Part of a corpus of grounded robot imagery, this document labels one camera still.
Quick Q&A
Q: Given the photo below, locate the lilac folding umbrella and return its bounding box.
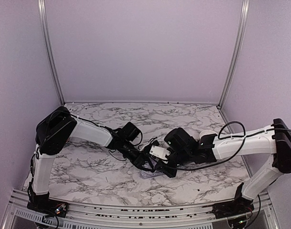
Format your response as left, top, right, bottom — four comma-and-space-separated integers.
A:
140, 162, 164, 179

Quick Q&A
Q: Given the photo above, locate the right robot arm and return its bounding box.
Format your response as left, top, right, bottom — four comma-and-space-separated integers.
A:
150, 118, 291, 219

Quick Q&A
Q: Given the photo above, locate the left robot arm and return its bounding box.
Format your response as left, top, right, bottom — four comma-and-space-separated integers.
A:
27, 106, 154, 217

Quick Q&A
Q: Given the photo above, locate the orange white bowl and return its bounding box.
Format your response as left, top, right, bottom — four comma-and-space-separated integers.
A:
199, 130, 217, 139

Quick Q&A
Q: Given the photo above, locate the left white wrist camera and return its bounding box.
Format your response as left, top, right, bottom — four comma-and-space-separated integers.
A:
142, 140, 160, 155

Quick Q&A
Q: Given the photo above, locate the aluminium front rail base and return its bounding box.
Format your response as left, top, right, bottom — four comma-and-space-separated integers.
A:
1, 190, 280, 229

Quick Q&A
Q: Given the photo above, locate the right aluminium frame post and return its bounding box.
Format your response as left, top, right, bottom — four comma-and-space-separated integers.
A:
217, 0, 250, 110

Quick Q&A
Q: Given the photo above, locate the aluminium frame post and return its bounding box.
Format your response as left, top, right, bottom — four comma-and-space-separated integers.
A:
217, 0, 250, 110
38, 0, 65, 105

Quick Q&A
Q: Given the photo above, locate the left aluminium frame post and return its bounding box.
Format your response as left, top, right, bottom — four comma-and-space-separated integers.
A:
38, 0, 65, 105

